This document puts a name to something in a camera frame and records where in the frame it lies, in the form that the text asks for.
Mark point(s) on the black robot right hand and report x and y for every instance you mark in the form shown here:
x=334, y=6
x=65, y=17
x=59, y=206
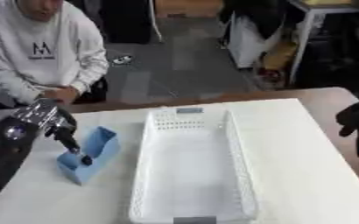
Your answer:
x=356, y=116

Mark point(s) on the person's hand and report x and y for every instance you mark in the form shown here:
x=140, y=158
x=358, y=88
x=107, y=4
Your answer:
x=61, y=94

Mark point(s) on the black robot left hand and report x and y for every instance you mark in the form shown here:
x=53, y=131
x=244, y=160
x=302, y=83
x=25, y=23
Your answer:
x=65, y=132

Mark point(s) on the light blue plastic holder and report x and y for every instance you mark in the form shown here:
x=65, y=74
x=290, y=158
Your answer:
x=93, y=151

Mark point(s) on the person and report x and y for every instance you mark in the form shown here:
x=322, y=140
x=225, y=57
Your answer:
x=39, y=46

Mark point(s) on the yellow bag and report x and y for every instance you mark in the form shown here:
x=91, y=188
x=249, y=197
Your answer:
x=279, y=54

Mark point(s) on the white plastic basket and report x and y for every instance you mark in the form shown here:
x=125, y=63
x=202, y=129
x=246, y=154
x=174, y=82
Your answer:
x=190, y=163

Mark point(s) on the white bag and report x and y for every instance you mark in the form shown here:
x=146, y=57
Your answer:
x=246, y=40

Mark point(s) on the white table leg frame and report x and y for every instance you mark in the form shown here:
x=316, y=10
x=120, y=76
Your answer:
x=310, y=32

